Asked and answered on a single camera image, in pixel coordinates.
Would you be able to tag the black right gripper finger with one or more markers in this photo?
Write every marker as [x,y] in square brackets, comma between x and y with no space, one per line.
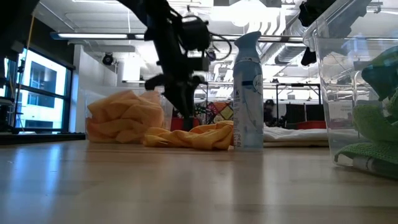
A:
[308,57]

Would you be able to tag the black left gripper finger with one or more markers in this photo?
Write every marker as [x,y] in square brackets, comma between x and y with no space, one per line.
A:
[191,105]
[180,105]

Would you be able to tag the orange microfiber towel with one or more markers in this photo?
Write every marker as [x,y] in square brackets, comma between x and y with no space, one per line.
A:
[109,130]
[202,137]
[124,105]

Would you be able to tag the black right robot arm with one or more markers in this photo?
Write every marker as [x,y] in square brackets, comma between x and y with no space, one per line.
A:
[351,18]

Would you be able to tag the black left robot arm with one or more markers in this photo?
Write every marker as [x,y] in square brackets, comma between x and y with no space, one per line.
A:
[161,31]

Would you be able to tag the clear plastic bin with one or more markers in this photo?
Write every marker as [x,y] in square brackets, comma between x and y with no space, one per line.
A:
[168,112]
[339,77]

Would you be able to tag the red storage bin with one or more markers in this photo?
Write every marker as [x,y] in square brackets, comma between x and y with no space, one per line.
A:
[178,124]
[311,125]

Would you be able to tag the colourful patterned box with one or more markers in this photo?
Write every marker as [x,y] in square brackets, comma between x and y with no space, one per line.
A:
[220,112]

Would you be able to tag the blue Febreze spray bottle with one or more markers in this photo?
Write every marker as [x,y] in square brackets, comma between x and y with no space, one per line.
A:
[248,109]

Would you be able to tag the person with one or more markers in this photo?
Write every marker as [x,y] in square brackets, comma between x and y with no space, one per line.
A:
[269,113]

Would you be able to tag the long ceiling light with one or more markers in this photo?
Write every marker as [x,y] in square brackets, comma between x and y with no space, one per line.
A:
[93,35]

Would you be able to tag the large window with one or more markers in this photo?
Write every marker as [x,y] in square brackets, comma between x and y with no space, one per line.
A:
[43,81]

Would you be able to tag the grey ceiling duct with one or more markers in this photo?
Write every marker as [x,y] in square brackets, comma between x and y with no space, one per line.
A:
[289,55]

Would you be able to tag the black rack frame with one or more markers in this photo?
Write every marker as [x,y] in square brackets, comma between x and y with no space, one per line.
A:
[298,84]

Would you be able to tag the black ceiling camera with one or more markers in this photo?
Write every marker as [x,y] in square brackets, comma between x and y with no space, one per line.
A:
[108,59]

